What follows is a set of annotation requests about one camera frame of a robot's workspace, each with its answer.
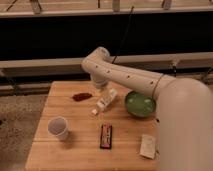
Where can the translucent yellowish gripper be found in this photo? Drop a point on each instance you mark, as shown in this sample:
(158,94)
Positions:
(104,92)

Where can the dark red pepper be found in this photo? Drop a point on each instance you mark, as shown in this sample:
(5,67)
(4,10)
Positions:
(81,96)

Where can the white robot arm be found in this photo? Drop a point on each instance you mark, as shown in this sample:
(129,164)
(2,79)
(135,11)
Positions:
(184,112)

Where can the white plastic bottle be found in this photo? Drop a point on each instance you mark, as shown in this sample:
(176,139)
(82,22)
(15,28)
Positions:
(102,104)

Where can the green bowl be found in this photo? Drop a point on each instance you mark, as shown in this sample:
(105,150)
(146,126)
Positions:
(139,105)

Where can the wooden board table top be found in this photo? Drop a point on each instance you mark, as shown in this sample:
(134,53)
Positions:
(81,151)

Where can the white paper packet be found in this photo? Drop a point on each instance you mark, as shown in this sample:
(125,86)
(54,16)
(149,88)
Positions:
(148,146)

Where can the metal rail frame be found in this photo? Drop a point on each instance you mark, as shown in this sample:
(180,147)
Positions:
(44,67)

